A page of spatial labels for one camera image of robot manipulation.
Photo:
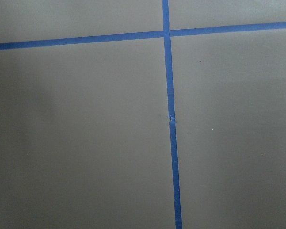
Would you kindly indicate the blue tape line lengthwise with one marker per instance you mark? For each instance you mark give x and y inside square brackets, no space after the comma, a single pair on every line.
[171,114]

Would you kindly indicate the blue tape line crosswise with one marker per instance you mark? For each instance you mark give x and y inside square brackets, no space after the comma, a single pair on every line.
[142,35]

